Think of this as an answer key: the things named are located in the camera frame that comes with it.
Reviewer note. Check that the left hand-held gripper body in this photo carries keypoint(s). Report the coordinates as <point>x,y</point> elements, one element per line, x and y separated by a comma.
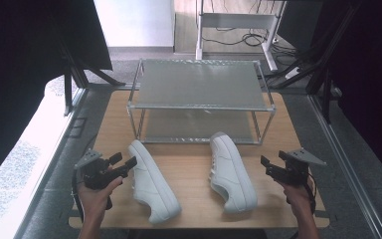
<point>94,174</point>

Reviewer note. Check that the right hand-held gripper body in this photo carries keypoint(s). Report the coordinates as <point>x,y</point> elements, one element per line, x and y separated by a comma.
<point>293,172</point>

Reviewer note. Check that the white sneaker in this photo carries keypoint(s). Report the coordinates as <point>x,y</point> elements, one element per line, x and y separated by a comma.
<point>232,172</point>
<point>152,186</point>

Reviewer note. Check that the two-tier metal shoe rack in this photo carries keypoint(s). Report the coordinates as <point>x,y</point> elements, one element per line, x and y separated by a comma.
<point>200,84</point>

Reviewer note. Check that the person's left hand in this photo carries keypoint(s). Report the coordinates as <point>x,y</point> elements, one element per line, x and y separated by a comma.
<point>94,200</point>

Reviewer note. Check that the person's right hand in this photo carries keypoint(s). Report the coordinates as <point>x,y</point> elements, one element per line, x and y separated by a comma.
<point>300,199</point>

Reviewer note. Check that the dark floor socket plate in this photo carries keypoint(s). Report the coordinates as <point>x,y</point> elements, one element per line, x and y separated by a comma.
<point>77,127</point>

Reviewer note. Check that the white power strip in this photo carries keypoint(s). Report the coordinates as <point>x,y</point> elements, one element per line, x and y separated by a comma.
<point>292,72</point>

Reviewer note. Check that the black metal stand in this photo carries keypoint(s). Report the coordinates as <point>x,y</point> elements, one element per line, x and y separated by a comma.
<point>76,71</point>
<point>318,71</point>

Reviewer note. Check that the dark curtain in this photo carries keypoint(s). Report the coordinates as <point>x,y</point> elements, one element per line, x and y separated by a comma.
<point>16,76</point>
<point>371,86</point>

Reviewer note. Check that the aluminium rail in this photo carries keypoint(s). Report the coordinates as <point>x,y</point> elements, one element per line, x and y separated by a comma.
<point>54,156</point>
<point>344,159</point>

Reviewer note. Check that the white metal desk frame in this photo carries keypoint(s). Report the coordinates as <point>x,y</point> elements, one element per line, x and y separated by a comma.
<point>235,20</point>

